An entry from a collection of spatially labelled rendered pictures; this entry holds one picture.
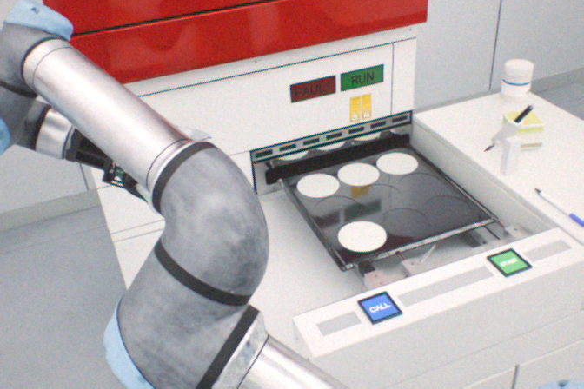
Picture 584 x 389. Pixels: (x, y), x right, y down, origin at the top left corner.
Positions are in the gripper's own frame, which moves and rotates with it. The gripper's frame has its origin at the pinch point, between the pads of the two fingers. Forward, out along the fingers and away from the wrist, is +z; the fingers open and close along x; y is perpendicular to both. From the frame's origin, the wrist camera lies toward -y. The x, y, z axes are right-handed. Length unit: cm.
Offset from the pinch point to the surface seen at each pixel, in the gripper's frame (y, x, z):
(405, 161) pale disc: -43, 9, 50
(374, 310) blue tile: 10.1, -8.8, 34.1
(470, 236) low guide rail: -20, 2, 62
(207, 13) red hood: -28.0, 24.8, -7.5
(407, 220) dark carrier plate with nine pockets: -21, 0, 47
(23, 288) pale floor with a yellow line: -146, -113, -40
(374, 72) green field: -47, 27, 35
